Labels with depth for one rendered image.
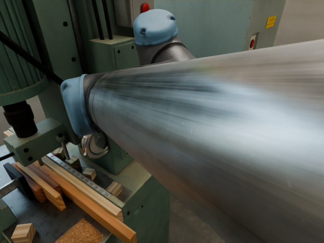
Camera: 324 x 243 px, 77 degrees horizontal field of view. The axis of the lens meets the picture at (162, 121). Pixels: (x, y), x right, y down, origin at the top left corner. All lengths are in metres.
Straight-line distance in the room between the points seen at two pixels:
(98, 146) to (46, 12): 0.36
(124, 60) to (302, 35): 2.06
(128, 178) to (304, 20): 2.09
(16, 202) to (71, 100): 0.53
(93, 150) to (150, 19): 0.41
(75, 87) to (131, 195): 0.57
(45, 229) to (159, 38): 0.53
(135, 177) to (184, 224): 0.89
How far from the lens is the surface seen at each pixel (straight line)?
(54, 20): 0.57
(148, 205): 0.92
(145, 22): 0.37
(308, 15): 2.40
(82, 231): 0.58
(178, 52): 0.33
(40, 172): 0.73
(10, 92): 0.53
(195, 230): 1.62
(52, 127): 0.67
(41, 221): 0.67
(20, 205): 0.73
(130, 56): 0.56
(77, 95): 0.25
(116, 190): 0.75
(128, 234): 0.53
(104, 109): 0.16
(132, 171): 0.84
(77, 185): 0.64
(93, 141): 0.63
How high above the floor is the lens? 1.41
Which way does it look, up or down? 33 degrees down
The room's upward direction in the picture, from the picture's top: straight up
